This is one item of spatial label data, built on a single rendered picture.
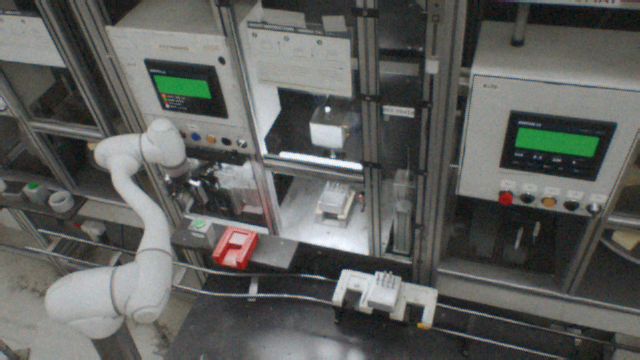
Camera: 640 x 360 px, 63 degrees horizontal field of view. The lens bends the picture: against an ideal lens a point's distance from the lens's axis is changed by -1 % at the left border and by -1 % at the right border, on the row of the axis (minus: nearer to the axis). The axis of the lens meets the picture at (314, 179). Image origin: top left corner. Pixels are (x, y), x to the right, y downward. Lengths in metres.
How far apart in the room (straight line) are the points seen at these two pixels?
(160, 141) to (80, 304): 0.59
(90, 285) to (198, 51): 0.73
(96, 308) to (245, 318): 0.91
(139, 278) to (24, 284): 2.37
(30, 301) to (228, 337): 1.73
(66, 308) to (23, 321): 2.10
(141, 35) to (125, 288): 0.76
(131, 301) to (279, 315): 0.93
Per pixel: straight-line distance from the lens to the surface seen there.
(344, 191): 2.15
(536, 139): 1.50
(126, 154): 1.82
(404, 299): 2.01
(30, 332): 3.55
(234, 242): 2.15
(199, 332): 2.29
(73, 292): 1.51
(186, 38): 1.66
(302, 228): 2.19
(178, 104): 1.81
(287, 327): 2.21
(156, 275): 1.46
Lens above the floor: 2.59
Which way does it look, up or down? 45 degrees down
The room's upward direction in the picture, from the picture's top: 8 degrees counter-clockwise
